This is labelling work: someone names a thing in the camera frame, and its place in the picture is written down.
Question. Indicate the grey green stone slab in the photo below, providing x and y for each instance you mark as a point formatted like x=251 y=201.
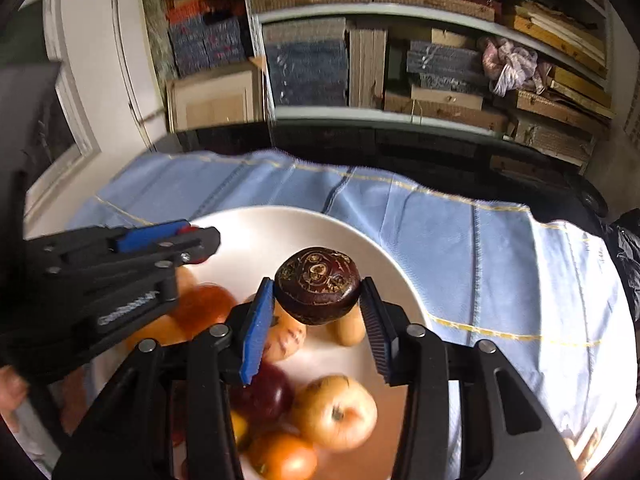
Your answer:
x=157 y=40

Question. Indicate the pale wooden frame panel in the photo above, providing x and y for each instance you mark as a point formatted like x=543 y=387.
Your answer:
x=215 y=105

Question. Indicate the orange patterned box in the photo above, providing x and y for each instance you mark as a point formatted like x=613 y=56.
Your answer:
x=182 y=12

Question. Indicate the person's left hand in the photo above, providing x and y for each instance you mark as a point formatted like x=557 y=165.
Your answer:
x=12 y=390

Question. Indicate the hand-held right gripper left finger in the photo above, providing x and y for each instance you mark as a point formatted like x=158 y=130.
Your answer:
x=255 y=340

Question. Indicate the white plate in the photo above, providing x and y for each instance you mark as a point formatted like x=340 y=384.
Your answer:
x=240 y=240

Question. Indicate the pale upright wooden box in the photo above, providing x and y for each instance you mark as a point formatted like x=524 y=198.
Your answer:
x=367 y=67

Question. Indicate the stack of grey blue boxes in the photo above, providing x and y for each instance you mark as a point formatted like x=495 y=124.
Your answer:
x=305 y=70

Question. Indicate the small pale yellow fruit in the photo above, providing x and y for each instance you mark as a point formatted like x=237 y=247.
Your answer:
x=350 y=332
x=186 y=280

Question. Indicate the orange tangerine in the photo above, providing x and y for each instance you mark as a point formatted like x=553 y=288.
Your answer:
x=205 y=310

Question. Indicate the blue checked tablecloth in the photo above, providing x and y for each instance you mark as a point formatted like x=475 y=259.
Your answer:
x=450 y=260

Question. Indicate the white metal shelf rack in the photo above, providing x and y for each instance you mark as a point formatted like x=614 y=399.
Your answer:
x=310 y=11

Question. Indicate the dark purple round fruit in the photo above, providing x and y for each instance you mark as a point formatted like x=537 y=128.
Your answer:
x=317 y=285

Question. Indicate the black plastic bag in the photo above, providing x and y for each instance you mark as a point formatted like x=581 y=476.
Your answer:
x=627 y=260

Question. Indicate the pale striped apple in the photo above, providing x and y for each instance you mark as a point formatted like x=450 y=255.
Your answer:
x=335 y=412
x=287 y=340

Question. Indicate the pink plastic bag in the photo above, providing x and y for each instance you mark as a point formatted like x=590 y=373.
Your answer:
x=515 y=67

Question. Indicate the yellow orange round fruit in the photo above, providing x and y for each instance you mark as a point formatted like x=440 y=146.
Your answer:
x=282 y=455
x=239 y=427

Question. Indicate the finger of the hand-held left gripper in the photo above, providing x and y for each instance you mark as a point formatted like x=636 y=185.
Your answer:
x=200 y=244
x=150 y=237

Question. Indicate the stack of dark blue boxes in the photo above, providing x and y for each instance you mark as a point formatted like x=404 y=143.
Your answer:
x=440 y=62

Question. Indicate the stack of blue patterned boxes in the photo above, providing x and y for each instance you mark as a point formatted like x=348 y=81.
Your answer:
x=200 y=45

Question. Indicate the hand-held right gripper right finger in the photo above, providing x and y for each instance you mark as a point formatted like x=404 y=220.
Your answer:
x=380 y=340

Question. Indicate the stack of yellow wooden boxes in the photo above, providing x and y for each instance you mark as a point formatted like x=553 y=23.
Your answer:
x=560 y=35

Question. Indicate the white framed window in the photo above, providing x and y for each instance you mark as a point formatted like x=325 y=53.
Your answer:
x=70 y=125

